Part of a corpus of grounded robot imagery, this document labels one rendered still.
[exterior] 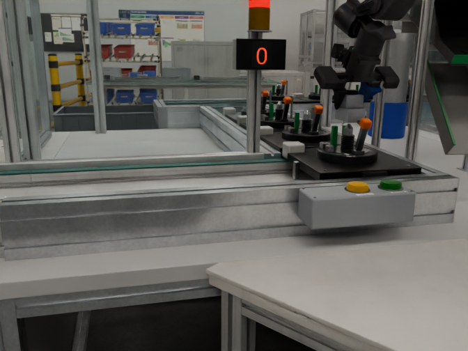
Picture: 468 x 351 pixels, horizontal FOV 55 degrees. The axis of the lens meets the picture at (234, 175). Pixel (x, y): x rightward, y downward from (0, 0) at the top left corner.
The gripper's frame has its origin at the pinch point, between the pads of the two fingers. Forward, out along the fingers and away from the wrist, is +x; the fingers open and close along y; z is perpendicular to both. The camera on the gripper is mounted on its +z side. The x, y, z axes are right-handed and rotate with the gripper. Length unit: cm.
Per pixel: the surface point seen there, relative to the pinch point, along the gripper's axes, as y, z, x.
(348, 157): 2.8, -12.5, 7.4
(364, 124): 0.8, -10.5, -0.3
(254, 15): 20.6, 17.0, -10.5
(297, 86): -256, 572, 394
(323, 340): 24, -53, 5
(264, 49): 18.1, 12.5, -4.5
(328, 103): -45, 85, 66
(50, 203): 64, -24, 4
